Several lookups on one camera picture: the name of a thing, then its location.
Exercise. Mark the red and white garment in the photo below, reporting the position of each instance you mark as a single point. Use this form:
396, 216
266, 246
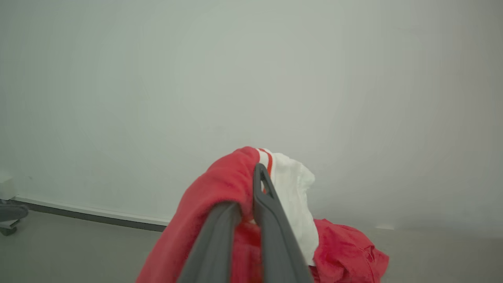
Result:
220, 204

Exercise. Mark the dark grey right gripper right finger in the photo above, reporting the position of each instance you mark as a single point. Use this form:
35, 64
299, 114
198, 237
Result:
275, 232

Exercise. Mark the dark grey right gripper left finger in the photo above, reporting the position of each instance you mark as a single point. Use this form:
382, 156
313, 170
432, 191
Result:
212, 245

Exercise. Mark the grey office chair base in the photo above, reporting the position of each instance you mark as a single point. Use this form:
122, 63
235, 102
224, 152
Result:
10, 216

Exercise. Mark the white and dark baseboard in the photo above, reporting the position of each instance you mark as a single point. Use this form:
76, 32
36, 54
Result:
98, 214

